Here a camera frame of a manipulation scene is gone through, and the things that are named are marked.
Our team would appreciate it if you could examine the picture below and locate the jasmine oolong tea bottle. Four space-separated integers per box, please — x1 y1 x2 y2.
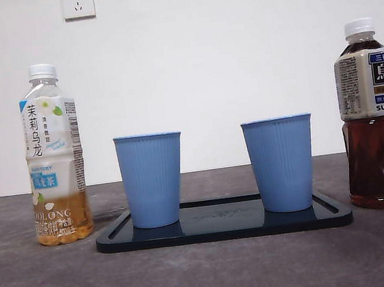
13 59 96 248

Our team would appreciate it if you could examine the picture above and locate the dark oolong tea bottle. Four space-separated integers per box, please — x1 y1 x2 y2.
326 15 384 214

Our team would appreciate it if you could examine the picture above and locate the blue ribbed cup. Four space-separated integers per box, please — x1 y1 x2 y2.
239 112 324 218
112 129 193 232

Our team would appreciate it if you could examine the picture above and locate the dark blue tray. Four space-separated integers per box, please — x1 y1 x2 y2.
91 180 355 258

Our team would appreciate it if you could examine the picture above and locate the white wall socket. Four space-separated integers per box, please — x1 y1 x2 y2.
60 0 97 22

